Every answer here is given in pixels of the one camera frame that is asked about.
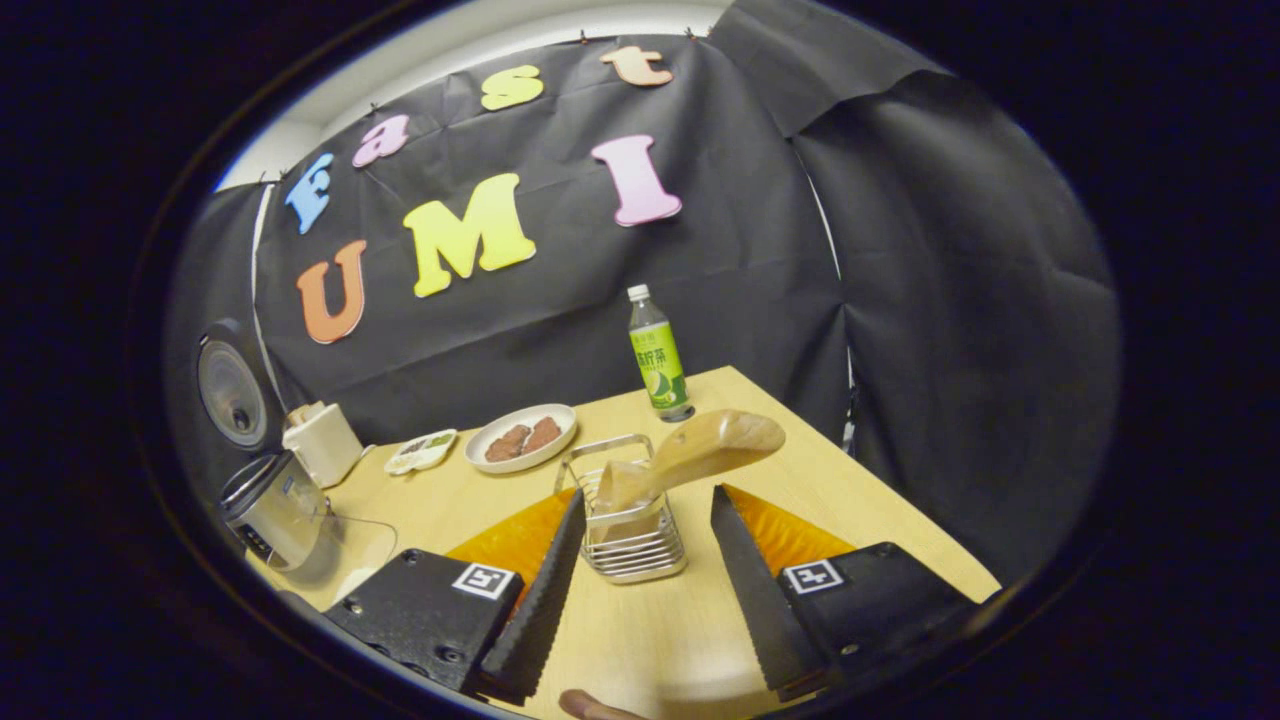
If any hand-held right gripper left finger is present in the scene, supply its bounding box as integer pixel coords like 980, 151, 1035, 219
322, 487, 588, 706

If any black and silver rice cooker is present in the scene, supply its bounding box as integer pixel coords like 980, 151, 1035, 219
195, 318, 333, 573

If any green tea bottle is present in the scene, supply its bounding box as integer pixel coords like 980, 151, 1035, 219
627, 284, 696, 423

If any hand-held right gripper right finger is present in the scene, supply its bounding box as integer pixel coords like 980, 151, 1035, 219
710, 483, 1001, 701

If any metal wire chopstick holder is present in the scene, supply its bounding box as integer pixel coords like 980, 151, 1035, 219
555, 433, 689, 585

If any white toaster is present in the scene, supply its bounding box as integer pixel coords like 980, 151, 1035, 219
282, 401, 366, 489

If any white compartment dish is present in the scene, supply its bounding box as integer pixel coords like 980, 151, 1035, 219
384, 428, 459, 476

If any wooden spoon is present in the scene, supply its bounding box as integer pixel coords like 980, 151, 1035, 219
595, 408, 787, 546

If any black backdrop cloth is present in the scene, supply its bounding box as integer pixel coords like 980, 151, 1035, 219
165, 0, 1121, 591

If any white round plate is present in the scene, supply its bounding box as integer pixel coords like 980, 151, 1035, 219
464, 403, 579, 474

